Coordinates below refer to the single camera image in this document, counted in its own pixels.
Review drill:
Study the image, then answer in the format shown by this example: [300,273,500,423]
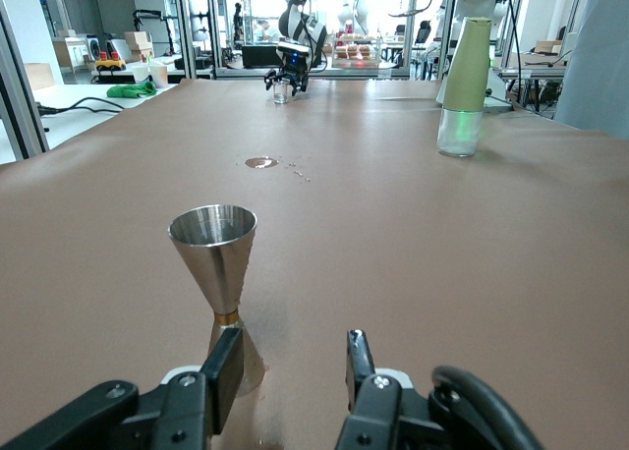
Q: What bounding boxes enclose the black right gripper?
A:
[263,55,310,96]

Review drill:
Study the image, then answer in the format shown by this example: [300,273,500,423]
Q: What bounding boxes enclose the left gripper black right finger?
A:
[333,329,443,450]

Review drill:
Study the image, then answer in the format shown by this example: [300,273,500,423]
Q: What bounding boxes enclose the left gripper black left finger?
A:
[0,327,246,450]

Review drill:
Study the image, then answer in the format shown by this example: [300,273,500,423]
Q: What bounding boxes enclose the steel jigger measuring cup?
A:
[167,203,270,397]

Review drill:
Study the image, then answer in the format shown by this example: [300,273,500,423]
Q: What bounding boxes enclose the black monitor box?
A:
[240,44,282,70]

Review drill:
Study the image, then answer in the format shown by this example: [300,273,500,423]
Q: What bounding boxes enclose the pastry display rack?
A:
[331,30,383,71]

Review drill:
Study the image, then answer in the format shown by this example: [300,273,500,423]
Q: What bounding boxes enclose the brown table mat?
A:
[0,76,629,450]

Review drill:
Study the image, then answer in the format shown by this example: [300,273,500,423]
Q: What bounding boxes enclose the stacked cardboard boxes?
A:
[122,30,155,62]

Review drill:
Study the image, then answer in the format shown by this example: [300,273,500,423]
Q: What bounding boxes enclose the green cloth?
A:
[106,80,159,100]

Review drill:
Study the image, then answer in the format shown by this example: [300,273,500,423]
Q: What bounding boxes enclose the yellow toy truck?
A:
[93,51,128,73]

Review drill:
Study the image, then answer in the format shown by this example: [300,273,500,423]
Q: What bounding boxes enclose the green bottle with clear base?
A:
[435,16,493,158]

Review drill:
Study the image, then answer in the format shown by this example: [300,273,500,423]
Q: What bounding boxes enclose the white side table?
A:
[0,81,181,166]

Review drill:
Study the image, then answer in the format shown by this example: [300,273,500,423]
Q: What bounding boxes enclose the wooden box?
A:
[23,62,57,91]

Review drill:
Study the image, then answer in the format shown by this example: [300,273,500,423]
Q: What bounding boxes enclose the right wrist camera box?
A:
[276,40,312,58]

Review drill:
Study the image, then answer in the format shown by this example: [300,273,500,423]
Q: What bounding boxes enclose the aluminium frame post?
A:
[0,0,50,164]
[176,0,220,81]

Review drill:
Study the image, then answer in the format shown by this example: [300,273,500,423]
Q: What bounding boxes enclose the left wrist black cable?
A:
[428,365,544,450]

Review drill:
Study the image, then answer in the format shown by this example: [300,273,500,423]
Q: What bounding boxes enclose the black power cable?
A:
[36,97,127,120]

